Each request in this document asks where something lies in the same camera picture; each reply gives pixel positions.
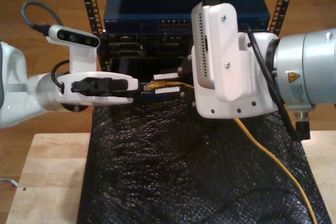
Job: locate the black rack server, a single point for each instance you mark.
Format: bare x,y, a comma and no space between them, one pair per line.
147,48

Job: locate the black rack unit red light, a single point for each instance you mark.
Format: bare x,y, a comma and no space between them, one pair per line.
136,64

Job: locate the black textured mat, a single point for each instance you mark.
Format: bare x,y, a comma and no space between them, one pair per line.
170,169

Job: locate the flat grey strip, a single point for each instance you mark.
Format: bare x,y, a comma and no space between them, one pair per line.
10,181

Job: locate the black perforated rack post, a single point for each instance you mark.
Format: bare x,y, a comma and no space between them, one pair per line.
282,1
90,11

